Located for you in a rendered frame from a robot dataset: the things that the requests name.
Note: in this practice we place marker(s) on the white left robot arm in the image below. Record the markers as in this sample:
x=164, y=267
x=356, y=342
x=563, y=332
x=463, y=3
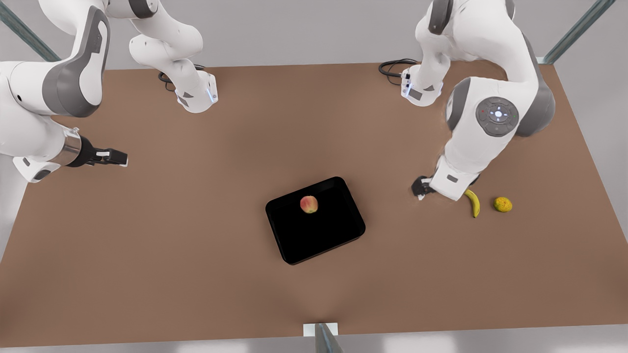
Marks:
x=495, y=98

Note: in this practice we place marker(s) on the yellow banana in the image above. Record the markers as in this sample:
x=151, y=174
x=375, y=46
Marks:
x=474, y=202

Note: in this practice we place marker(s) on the yellow green lemon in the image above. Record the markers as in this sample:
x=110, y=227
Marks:
x=503, y=204

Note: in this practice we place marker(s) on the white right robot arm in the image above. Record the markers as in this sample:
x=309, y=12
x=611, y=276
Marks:
x=73, y=73

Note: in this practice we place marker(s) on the black storage box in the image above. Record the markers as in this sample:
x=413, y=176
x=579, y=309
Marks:
x=315, y=220

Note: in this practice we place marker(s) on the red yellow apple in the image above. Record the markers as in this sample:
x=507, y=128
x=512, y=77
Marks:
x=309, y=204

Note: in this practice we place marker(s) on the silver frame post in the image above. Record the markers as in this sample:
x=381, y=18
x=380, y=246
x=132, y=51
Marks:
x=27, y=34
x=574, y=32
x=324, y=338

